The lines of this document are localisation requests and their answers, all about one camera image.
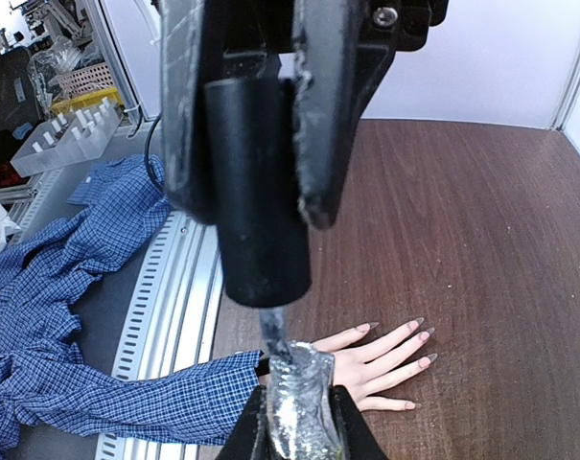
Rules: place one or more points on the blue checkered shirt sleeve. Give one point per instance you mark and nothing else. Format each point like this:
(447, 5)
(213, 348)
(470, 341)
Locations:
(53, 347)

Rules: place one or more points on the slotted aluminium base rail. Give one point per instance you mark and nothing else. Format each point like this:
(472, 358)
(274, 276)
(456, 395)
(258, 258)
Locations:
(173, 311)

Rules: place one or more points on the clear acrylic rack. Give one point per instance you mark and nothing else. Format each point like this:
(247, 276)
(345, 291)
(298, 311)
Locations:
(79, 136)

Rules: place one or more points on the mannequin hand with painted nails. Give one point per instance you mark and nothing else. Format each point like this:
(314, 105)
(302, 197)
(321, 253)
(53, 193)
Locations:
(366, 371)

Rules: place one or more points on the clear nail polish bottle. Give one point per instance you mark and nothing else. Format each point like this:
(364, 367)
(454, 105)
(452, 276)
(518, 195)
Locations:
(299, 413)

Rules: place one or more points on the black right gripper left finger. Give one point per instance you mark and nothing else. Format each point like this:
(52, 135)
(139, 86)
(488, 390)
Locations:
(249, 437)

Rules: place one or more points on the black office chair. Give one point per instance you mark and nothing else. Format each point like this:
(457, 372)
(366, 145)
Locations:
(18, 102)

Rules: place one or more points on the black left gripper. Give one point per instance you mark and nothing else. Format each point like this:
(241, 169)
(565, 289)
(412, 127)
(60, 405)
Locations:
(342, 50)

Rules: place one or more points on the right aluminium frame post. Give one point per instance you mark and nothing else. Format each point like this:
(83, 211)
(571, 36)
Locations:
(569, 97)

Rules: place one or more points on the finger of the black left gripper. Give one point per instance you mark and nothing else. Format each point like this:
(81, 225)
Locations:
(192, 34)

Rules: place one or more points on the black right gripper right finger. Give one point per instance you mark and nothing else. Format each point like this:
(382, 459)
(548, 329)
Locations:
(357, 440)

